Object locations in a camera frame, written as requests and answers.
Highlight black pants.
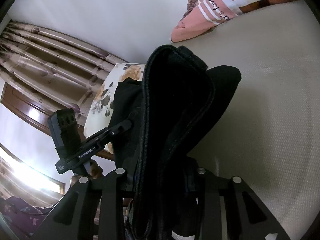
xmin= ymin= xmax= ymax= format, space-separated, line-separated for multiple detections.
xmin=110 ymin=45 xmax=241 ymax=239

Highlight person's left hand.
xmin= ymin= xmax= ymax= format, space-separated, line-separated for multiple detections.
xmin=70 ymin=159 xmax=104 ymax=187

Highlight floral pillow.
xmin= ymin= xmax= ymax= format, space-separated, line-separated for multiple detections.
xmin=84 ymin=63 xmax=145 ymax=138

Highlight purple cloth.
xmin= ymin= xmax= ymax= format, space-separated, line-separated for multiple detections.
xmin=1 ymin=196 xmax=52 ymax=239

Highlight brown wooden door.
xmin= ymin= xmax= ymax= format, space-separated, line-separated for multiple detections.
xmin=1 ymin=83 xmax=52 ymax=136

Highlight beige textured bed sheet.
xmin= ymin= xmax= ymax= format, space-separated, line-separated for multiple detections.
xmin=183 ymin=0 xmax=319 ymax=239

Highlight beige striped curtain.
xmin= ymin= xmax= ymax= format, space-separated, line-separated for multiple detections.
xmin=1 ymin=21 xmax=124 ymax=126

